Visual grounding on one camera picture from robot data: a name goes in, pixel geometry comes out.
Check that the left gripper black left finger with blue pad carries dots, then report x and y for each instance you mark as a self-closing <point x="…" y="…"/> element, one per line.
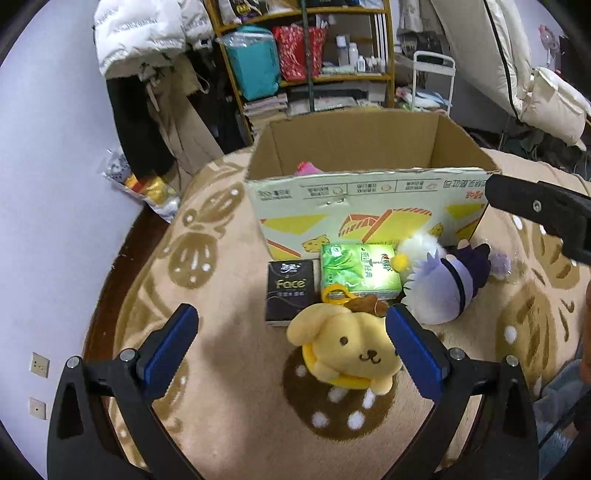
<point x="82" y="441"/>

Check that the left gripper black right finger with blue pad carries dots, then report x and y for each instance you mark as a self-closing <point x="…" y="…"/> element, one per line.
<point x="502" y="442"/>

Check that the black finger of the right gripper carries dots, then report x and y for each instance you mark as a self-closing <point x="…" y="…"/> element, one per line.
<point x="563" y="213"/>

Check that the purple white plush doll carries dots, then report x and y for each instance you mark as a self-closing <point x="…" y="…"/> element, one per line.
<point x="439" y="284"/>

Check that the yellow dog plush toy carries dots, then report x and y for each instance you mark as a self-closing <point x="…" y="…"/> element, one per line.
<point x="347" y="345"/>

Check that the black Face tissue pack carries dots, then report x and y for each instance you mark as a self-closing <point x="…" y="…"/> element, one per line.
<point x="290" y="289"/>

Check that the cream pillow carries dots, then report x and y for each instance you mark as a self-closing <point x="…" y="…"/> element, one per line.
<point x="555" y="107"/>

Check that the cream upright mattress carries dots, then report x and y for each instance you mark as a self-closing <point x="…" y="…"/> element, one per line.
<point x="489" y="43"/>

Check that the white rolling cart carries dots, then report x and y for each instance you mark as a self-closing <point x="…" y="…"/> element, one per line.
<point x="430" y="83"/>

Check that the green tissue pack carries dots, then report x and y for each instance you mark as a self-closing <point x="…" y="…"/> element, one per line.
<point x="359" y="270"/>

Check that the open cardboard box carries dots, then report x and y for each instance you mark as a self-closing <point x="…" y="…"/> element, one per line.
<point x="386" y="175"/>

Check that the plastic bag of toys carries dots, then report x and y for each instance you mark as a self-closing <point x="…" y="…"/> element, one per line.
<point x="160" y="197"/>

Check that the pink plush in box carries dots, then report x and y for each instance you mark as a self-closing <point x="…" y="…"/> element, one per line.
<point x="307" y="168"/>

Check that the wooden shelf unit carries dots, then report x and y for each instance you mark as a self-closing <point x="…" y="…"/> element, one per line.
<point x="357" y="65"/>

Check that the stack of books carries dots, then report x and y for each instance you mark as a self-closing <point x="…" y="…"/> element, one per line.
<point x="261" y="111"/>

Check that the red patterned gift bag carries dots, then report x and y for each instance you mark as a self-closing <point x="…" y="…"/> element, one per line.
<point x="290" y="46"/>

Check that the teal bag on shelf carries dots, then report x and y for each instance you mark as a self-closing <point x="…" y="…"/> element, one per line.
<point x="254" y="60"/>

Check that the beige hanging coat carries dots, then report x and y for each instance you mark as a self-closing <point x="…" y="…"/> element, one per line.
<point x="184" y="133"/>

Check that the white puffer jacket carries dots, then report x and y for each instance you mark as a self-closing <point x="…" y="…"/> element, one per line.
<point x="133" y="38"/>

